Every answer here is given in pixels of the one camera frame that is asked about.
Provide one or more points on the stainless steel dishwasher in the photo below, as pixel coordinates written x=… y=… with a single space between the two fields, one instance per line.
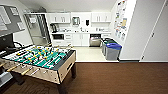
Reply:
x=95 y=41

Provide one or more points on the white under-sink cabinet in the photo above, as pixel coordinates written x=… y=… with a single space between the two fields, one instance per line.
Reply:
x=81 y=39

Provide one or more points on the grey bin with black lid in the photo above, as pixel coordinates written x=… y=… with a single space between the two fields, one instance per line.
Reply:
x=104 y=40

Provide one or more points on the grey bin with green lid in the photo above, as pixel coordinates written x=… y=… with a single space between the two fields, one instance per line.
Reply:
x=107 y=43

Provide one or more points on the black soap dispenser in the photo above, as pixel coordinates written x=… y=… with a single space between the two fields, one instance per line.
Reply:
x=87 y=23

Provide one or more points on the white wide drawer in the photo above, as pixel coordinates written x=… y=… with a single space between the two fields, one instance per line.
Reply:
x=58 y=43

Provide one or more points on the black built-in microwave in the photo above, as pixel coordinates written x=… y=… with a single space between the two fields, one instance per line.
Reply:
x=58 y=37

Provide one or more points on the green foosball table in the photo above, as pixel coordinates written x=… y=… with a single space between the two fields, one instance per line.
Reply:
x=40 y=63

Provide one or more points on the stainless steel refrigerator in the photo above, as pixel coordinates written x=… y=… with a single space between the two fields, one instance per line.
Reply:
x=36 y=30

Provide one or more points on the white room door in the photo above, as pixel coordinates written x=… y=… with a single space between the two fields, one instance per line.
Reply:
x=156 y=33

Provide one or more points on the black computer monitor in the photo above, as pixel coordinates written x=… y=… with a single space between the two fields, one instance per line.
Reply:
x=6 y=41

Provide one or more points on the white upper wall cabinet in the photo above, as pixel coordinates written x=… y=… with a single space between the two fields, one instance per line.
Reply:
x=101 y=17

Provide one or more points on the orange wall notice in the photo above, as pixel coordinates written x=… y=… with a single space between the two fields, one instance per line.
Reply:
x=124 y=23

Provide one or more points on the large colourful wall poster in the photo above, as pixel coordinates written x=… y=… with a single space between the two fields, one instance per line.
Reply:
x=119 y=13

